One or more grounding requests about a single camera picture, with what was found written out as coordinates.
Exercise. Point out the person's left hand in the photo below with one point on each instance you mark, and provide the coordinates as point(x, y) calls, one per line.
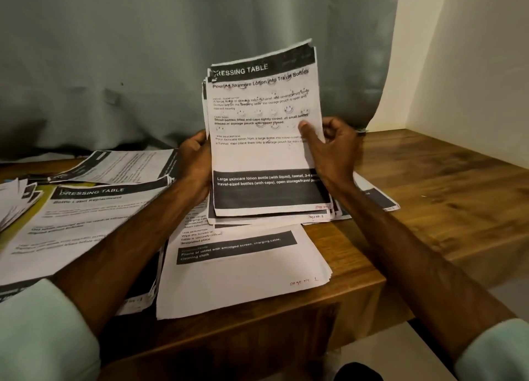
point(197, 166)

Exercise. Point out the person's right hand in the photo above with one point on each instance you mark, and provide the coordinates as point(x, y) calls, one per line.
point(335, 158)

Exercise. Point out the wash baby bottle paper stack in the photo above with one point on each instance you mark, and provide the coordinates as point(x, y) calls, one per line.
point(15, 201)

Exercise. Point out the yellow patterned folder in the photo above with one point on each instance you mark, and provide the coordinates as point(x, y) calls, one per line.
point(21, 232)

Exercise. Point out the person's left forearm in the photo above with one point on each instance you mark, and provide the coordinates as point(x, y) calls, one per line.
point(107, 277)

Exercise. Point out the person's right forearm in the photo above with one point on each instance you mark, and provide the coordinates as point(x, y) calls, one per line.
point(430, 277)

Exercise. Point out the pale green curtain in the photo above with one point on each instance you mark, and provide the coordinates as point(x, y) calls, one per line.
point(165, 54)

